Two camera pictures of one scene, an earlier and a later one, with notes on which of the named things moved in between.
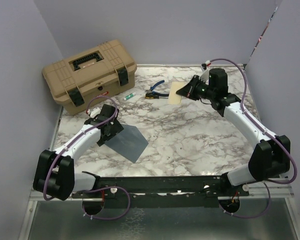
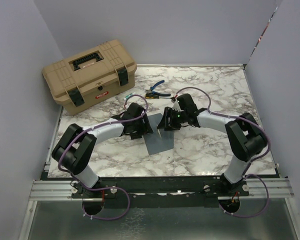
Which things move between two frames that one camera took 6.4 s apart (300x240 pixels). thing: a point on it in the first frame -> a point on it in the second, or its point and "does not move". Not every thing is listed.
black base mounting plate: x=163 y=191 does not move
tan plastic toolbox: x=107 y=70 does not move
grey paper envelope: x=130 y=143 -> x=160 y=140
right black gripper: x=188 y=90 -> x=168 y=113
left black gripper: x=116 y=127 -> x=145 y=128
